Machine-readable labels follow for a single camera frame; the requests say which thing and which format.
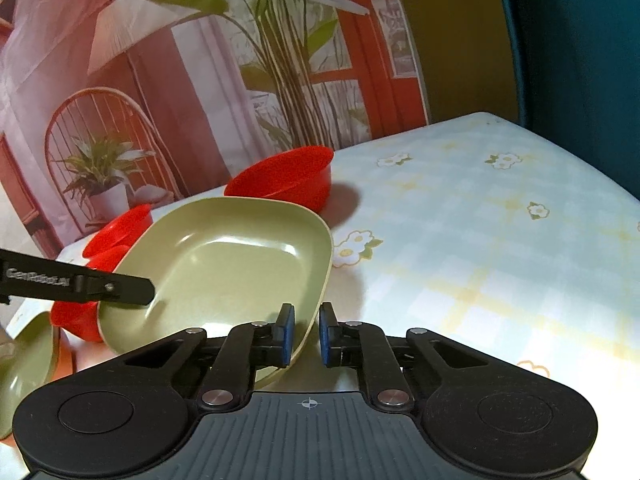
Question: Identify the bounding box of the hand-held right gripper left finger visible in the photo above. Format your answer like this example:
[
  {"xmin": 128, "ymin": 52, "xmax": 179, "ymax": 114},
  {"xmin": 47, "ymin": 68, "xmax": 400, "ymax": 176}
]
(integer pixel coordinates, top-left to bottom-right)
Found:
[{"xmin": 122, "ymin": 302, "xmax": 297, "ymax": 410}]

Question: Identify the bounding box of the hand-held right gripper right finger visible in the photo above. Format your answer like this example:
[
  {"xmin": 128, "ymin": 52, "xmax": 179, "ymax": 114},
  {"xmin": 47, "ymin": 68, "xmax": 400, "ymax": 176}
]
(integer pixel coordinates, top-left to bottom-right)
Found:
[{"xmin": 319, "ymin": 302, "xmax": 494, "ymax": 410}]

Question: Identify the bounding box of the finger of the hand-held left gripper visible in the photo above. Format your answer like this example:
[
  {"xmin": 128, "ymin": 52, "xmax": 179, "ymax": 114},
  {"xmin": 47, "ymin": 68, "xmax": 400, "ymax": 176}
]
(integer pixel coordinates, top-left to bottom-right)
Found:
[{"xmin": 70, "ymin": 270, "xmax": 155, "ymax": 307}]

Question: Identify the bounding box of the large green square plate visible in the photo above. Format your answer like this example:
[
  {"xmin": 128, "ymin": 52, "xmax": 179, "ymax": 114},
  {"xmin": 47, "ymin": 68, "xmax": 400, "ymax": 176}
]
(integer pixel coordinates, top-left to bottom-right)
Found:
[{"xmin": 97, "ymin": 197, "xmax": 334, "ymax": 391}]

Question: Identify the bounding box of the small red bowl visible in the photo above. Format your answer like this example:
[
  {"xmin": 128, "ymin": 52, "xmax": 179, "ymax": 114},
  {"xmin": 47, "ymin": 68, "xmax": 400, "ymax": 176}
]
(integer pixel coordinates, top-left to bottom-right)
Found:
[
  {"xmin": 49, "ymin": 244, "xmax": 134, "ymax": 344},
  {"xmin": 82, "ymin": 203, "xmax": 154, "ymax": 259}
]

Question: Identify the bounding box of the large red bowl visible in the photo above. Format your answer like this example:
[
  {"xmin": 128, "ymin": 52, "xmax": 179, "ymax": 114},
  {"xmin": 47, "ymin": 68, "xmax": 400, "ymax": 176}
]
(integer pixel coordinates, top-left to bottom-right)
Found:
[{"xmin": 223, "ymin": 145, "xmax": 334, "ymax": 214}]

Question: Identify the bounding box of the floral checked tablecloth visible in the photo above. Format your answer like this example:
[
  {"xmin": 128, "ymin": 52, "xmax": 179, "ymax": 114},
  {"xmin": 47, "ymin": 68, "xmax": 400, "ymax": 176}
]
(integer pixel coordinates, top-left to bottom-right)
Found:
[{"xmin": 0, "ymin": 112, "xmax": 640, "ymax": 480}]

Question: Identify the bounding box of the printed backdrop cloth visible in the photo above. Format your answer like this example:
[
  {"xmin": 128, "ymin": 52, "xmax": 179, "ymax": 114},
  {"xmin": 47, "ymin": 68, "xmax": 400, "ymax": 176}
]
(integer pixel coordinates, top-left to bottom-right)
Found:
[{"xmin": 0, "ymin": 0, "xmax": 432, "ymax": 262}]

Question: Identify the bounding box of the dark teal cloth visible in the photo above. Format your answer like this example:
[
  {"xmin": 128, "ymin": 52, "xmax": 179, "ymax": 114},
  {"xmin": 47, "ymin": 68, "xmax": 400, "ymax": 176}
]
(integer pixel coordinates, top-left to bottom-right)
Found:
[{"xmin": 490, "ymin": 0, "xmax": 640, "ymax": 197}]

